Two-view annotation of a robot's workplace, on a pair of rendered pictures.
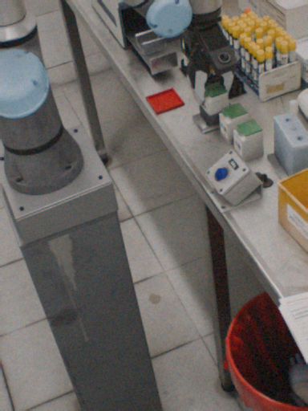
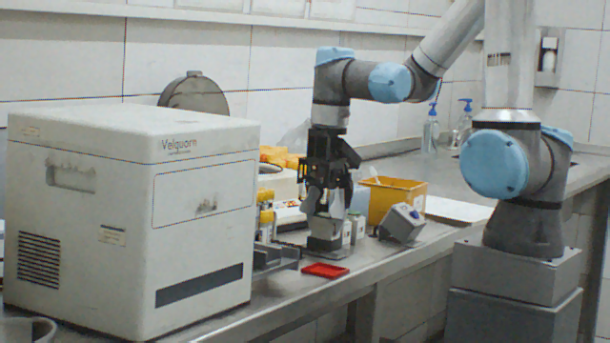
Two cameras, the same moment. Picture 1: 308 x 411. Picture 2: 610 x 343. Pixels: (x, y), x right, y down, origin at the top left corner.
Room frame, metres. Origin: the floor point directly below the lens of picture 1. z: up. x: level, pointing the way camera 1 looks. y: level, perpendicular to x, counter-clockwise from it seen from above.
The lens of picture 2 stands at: (2.58, 1.08, 1.33)
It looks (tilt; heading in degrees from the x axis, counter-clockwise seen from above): 9 degrees down; 224
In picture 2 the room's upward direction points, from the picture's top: 4 degrees clockwise
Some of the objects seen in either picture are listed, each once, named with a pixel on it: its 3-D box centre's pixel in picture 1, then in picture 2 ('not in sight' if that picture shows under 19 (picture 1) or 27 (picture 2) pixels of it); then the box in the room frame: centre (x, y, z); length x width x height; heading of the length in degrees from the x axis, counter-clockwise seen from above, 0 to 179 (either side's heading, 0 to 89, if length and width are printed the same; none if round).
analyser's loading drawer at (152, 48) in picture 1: (147, 41); (252, 263); (1.52, -0.06, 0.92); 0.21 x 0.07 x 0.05; 15
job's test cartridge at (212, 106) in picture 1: (215, 103); (325, 232); (1.22, -0.17, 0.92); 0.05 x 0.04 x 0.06; 105
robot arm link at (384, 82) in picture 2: not in sight; (381, 82); (1.21, -0.06, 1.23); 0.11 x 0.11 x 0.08; 7
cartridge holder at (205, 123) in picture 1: (216, 113); (324, 245); (1.22, -0.17, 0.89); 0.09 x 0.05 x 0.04; 105
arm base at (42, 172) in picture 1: (38, 148); (526, 221); (1.07, 0.19, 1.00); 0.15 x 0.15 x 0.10
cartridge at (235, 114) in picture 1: (233, 124); (336, 232); (1.16, -0.19, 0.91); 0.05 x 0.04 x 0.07; 105
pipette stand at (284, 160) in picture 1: (293, 149); (348, 210); (1.03, -0.28, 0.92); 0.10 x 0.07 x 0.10; 7
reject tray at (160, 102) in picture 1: (164, 100); (325, 270); (1.32, -0.07, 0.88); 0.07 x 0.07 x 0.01; 15
